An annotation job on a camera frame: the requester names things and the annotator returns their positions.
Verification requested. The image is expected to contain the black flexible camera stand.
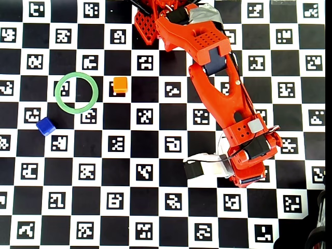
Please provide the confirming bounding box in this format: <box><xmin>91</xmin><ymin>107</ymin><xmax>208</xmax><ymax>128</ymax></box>
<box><xmin>306</xmin><ymin>189</ymin><xmax>326</xmax><ymax>249</ymax></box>

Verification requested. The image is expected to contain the green ring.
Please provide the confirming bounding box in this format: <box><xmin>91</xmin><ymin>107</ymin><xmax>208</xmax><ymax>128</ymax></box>
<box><xmin>54</xmin><ymin>72</ymin><xmax>100</xmax><ymax>115</ymax></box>

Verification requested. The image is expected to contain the grey duct tape wrap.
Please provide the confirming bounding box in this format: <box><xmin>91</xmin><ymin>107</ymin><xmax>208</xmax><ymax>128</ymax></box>
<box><xmin>186</xmin><ymin>3</ymin><xmax>223</xmax><ymax>26</ymax></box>

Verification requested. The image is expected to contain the thin black camera cable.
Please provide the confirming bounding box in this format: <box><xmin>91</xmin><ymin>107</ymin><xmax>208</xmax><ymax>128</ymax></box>
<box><xmin>184</xmin><ymin>24</ymin><xmax>281</xmax><ymax>164</ymax></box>

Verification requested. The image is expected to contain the red robot base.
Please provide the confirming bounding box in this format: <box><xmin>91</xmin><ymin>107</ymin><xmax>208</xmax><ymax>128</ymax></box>
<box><xmin>133</xmin><ymin>0</ymin><xmax>182</xmax><ymax>51</ymax></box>

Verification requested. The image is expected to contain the small grey square block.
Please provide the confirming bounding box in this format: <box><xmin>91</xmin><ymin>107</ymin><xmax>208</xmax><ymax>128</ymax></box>
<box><xmin>247</xmin><ymin>119</ymin><xmax>265</xmax><ymax>133</ymax></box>

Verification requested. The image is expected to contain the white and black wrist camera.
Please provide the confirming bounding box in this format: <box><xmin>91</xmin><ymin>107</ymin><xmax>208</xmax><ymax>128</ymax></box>
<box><xmin>183</xmin><ymin>153</ymin><xmax>231</xmax><ymax>181</ymax></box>

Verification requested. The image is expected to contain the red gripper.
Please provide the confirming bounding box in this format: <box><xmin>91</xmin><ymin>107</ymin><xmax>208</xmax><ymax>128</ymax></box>
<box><xmin>228</xmin><ymin>151</ymin><xmax>268</xmax><ymax>188</ymax></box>

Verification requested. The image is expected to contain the checkerboard marker mat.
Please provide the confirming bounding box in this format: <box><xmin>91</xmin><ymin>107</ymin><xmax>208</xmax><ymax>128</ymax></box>
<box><xmin>0</xmin><ymin>0</ymin><xmax>326</xmax><ymax>249</ymax></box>

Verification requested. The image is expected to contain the orange cube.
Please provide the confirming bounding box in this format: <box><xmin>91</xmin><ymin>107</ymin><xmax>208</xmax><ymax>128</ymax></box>
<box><xmin>113</xmin><ymin>76</ymin><xmax>129</xmax><ymax>94</ymax></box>

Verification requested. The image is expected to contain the blue cube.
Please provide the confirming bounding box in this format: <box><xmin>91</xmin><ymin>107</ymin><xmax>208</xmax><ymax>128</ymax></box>
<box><xmin>35</xmin><ymin>116</ymin><xmax>57</xmax><ymax>137</ymax></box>

